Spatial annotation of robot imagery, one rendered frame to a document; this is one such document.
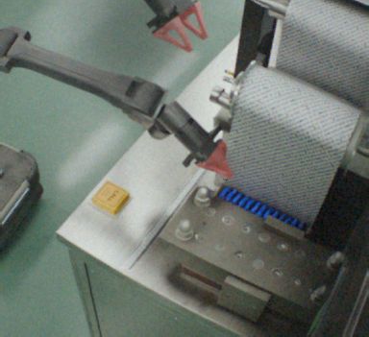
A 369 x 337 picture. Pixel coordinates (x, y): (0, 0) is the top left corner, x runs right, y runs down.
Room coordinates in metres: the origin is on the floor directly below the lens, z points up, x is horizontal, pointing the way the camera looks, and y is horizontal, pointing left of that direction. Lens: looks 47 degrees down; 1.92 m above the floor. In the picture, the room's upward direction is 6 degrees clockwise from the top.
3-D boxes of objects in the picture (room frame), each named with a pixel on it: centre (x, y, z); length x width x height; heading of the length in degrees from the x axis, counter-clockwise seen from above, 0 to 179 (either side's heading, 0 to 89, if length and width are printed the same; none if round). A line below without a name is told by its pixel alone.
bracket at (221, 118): (0.85, -0.10, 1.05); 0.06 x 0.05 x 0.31; 64
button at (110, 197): (0.76, 0.16, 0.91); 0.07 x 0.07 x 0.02; 64
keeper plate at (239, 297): (0.48, -0.16, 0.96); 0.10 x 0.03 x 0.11; 64
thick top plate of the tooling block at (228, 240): (0.57, -0.18, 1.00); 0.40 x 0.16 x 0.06; 64
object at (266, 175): (0.69, -0.20, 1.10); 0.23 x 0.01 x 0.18; 64
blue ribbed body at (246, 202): (0.67, -0.19, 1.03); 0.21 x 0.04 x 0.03; 64
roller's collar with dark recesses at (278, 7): (1.03, -0.21, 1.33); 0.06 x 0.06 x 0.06; 64
